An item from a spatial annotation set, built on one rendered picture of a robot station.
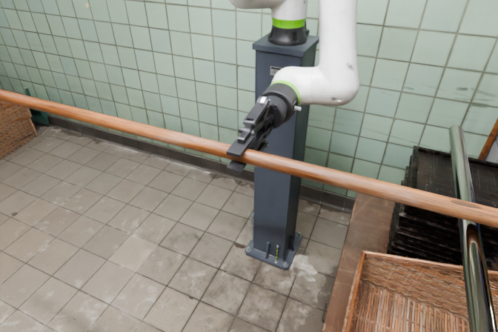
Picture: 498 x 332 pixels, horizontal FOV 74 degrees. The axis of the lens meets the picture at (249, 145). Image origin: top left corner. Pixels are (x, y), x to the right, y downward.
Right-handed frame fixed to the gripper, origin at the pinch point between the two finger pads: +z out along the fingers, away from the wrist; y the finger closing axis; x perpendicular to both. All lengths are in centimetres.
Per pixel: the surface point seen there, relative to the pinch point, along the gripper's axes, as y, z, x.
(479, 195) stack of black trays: 30, -46, -58
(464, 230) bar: 2.6, 2.1, -40.7
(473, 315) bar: 2.7, 17.4, -40.3
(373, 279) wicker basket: 57, -25, -35
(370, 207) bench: 62, -64, -31
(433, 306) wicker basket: 60, -25, -53
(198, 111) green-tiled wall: 71, -124, 88
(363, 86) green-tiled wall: 34, -122, -15
